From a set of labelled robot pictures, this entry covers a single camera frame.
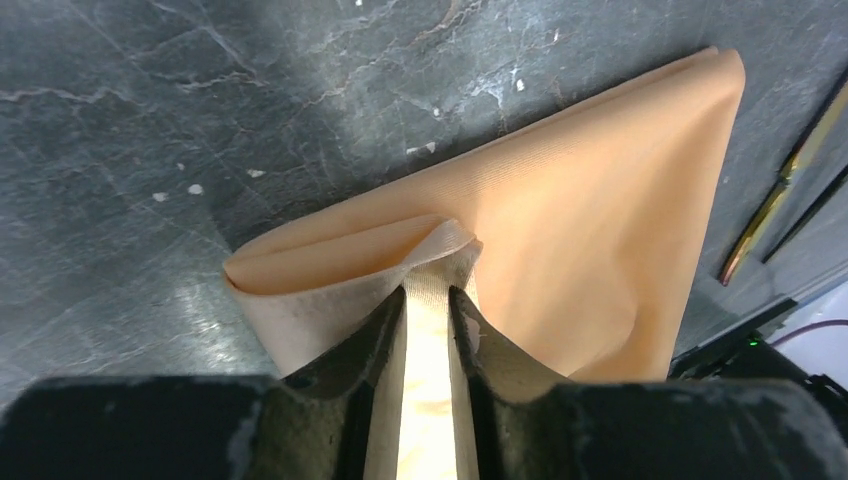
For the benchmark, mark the black utensil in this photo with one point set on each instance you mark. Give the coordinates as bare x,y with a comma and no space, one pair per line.
811,211

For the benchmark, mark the peach cloth napkin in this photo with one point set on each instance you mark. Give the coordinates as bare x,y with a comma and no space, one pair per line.
577,237

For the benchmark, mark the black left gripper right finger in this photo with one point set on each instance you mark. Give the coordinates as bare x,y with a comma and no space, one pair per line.
517,419

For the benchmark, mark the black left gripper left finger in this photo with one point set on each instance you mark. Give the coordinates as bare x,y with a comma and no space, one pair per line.
338,417

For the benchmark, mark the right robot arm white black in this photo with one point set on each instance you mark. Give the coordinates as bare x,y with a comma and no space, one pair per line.
741,352

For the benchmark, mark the iridescent rainbow knife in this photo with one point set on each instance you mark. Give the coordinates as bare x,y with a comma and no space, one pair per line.
800,158

